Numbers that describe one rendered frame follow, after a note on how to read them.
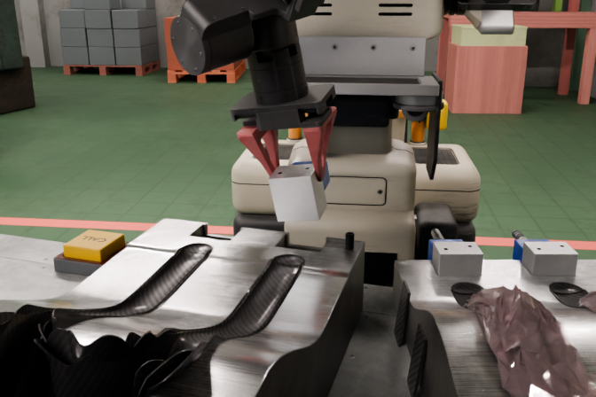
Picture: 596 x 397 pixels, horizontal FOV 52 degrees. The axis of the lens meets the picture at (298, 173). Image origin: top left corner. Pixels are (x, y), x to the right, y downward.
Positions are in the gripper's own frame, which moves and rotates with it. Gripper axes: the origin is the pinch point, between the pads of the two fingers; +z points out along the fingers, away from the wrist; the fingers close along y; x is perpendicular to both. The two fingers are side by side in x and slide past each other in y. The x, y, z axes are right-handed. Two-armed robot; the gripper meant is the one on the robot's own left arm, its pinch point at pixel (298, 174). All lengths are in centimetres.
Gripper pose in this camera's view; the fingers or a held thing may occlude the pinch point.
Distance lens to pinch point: 68.5
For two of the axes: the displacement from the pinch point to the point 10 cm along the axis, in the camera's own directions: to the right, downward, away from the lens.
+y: 9.4, -0.5, -3.4
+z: 1.8, 9.1, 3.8
